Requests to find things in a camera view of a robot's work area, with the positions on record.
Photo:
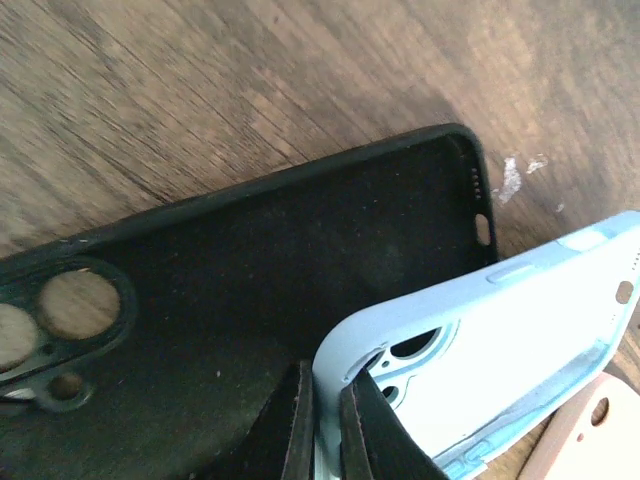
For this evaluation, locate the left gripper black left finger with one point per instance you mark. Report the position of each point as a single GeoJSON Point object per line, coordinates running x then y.
{"type": "Point", "coordinates": [279, 444]}

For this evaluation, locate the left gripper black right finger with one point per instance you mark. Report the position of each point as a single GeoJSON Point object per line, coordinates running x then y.
{"type": "Point", "coordinates": [374, 444]}

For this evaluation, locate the light blue phone case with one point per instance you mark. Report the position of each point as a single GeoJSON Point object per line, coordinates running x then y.
{"type": "Point", "coordinates": [470, 365]}

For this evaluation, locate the black phone case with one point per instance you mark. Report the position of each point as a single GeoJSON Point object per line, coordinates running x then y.
{"type": "Point", "coordinates": [162, 336]}

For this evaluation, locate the pink phone case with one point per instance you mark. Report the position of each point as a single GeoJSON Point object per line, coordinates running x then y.
{"type": "Point", "coordinates": [594, 435]}

